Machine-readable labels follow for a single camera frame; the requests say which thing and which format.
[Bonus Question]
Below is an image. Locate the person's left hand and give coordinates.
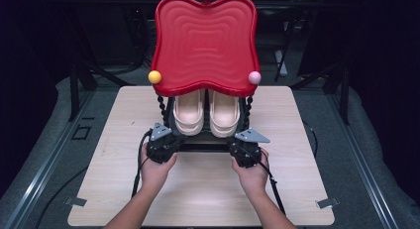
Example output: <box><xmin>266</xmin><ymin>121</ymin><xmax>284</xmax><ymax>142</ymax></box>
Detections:
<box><xmin>140</xmin><ymin>143</ymin><xmax>178</xmax><ymax>193</ymax></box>

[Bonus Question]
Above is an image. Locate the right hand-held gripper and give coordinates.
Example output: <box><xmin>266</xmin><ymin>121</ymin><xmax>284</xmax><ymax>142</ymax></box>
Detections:
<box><xmin>227</xmin><ymin>128</ymin><xmax>271</xmax><ymax>169</ymax></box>

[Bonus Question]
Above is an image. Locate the grey metal table clip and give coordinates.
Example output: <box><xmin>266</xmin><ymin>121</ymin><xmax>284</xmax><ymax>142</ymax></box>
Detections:
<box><xmin>316</xmin><ymin>196</ymin><xmax>341</xmax><ymax>209</ymax></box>
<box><xmin>63</xmin><ymin>196</ymin><xmax>88</xmax><ymax>207</ymax></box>

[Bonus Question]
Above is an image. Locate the aluminium floor rail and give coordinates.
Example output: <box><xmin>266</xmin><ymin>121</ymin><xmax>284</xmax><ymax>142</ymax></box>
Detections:
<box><xmin>326</xmin><ymin>89</ymin><xmax>400</xmax><ymax>229</ymax></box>
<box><xmin>0</xmin><ymin>89</ymin><xmax>97</xmax><ymax>229</ymax></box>

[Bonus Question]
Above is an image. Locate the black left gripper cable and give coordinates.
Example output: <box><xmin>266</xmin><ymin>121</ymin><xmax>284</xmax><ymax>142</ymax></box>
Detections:
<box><xmin>131</xmin><ymin>129</ymin><xmax>155</xmax><ymax>198</ymax></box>

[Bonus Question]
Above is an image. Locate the black metal stand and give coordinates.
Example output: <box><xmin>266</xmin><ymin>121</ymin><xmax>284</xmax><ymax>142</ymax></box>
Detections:
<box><xmin>67</xmin><ymin>61</ymin><xmax>97</xmax><ymax>123</ymax></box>
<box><xmin>325</xmin><ymin>61</ymin><xmax>352</xmax><ymax>126</ymax></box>

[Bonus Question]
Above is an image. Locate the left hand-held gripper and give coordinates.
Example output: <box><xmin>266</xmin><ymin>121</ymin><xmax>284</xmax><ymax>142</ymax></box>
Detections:
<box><xmin>146</xmin><ymin>122</ymin><xmax>186</xmax><ymax>165</ymax></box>

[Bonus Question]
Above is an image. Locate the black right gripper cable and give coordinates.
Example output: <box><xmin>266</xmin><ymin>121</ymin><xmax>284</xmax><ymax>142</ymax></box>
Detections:
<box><xmin>237</xmin><ymin>144</ymin><xmax>287</xmax><ymax>217</ymax></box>

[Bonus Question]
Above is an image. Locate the thin black cable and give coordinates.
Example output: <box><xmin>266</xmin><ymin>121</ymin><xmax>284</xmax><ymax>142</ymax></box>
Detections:
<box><xmin>303</xmin><ymin>121</ymin><xmax>319</xmax><ymax>159</ymax></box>

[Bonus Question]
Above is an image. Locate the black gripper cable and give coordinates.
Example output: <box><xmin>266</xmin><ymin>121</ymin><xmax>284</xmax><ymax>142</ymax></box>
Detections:
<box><xmin>237</xmin><ymin>144</ymin><xmax>287</xmax><ymax>217</ymax></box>
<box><xmin>131</xmin><ymin>129</ymin><xmax>155</xmax><ymax>198</ymax></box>

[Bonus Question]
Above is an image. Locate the cream foam slipper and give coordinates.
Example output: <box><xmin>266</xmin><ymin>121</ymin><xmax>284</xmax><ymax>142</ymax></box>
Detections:
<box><xmin>208</xmin><ymin>89</ymin><xmax>241</xmax><ymax>139</ymax></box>
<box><xmin>172</xmin><ymin>89</ymin><xmax>206</xmax><ymax>137</ymax></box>

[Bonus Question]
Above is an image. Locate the person's right hand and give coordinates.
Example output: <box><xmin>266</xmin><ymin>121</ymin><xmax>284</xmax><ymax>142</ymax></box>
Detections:
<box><xmin>231</xmin><ymin>148</ymin><xmax>270</xmax><ymax>198</ymax></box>

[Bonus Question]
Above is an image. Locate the black floor cable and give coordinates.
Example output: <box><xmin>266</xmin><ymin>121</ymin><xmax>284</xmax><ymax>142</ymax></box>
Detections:
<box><xmin>34</xmin><ymin>166</ymin><xmax>88</xmax><ymax>229</ymax></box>

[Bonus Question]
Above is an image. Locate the red-topped black shoe rack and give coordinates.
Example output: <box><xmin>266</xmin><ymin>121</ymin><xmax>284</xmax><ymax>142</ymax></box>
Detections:
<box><xmin>148</xmin><ymin>0</ymin><xmax>263</xmax><ymax>154</ymax></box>

